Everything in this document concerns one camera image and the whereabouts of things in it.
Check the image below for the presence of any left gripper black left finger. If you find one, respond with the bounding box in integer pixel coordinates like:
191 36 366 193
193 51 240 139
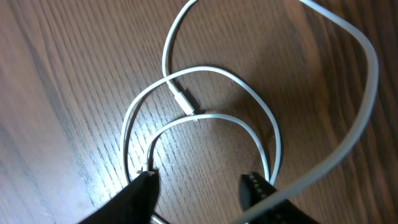
80 171 160 224

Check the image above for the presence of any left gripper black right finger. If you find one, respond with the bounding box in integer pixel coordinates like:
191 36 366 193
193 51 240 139
238 171 321 224

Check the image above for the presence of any white USB cable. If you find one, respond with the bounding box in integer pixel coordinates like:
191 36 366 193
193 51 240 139
119 0 380 224

